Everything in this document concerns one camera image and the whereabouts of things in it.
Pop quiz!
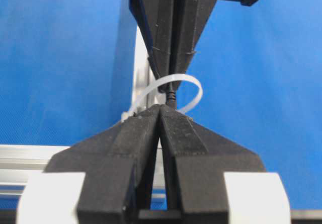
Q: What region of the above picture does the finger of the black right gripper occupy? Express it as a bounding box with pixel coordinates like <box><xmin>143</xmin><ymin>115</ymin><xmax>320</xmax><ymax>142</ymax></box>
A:
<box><xmin>129</xmin><ymin>0</ymin><xmax>174</xmax><ymax>80</ymax></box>
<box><xmin>172</xmin><ymin>0</ymin><xmax>226</xmax><ymax>91</ymax></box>

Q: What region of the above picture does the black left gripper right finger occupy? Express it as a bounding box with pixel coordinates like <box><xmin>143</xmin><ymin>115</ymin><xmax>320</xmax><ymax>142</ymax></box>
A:
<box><xmin>159</xmin><ymin>105</ymin><xmax>266</xmax><ymax>223</ymax></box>

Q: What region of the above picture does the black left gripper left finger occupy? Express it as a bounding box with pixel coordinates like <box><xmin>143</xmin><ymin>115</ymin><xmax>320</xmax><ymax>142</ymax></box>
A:
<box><xmin>45</xmin><ymin>105</ymin><xmax>160</xmax><ymax>223</ymax></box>

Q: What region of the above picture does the silver aluminium extrusion frame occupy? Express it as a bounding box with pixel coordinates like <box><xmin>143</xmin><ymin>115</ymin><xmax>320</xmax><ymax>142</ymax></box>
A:
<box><xmin>1</xmin><ymin>30</ymin><xmax>167</xmax><ymax>209</ymax></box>

